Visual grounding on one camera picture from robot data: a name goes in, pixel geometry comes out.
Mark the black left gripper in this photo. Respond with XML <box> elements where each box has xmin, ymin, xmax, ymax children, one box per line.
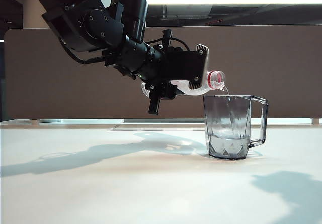
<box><xmin>144</xmin><ymin>44</ymin><xmax>210</xmax><ymax>115</ymax></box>

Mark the clear water bottle red label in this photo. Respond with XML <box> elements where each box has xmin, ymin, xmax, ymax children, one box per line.
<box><xmin>140</xmin><ymin>70</ymin><xmax>227</xmax><ymax>99</ymax></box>

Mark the brown desk partition panel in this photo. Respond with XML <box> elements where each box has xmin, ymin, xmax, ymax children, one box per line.
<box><xmin>4</xmin><ymin>27</ymin><xmax>322</xmax><ymax>121</ymax></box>

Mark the white ceiling light strip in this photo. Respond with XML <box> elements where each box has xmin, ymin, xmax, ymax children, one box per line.
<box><xmin>145</xmin><ymin>0</ymin><xmax>322</xmax><ymax>5</ymax></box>

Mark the beige round column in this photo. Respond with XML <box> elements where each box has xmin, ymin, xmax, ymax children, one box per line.
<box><xmin>22</xmin><ymin>0</ymin><xmax>55</xmax><ymax>30</ymax></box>

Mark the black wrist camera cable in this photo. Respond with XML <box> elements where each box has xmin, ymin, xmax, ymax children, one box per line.
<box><xmin>171</xmin><ymin>37</ymin><xmax>191</xmax><ymax>51</ymax></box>

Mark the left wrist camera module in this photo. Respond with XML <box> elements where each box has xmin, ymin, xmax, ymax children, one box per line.
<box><xmin>160</xmin><ymin>29</ymin><xmax>174</xmax><ymax>56</ymax></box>

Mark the grey transparent cup with handle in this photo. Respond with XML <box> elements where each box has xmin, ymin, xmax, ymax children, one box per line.
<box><xmin>203</xmin><ymin>95</ymin><xmax>269</xmax><ymax>161</ymax></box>

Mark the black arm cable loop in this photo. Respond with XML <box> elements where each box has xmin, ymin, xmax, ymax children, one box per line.
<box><xmin>59</xmin><ymin>38</ymin><xmax>108</xmax><ymax>65</ymax></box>

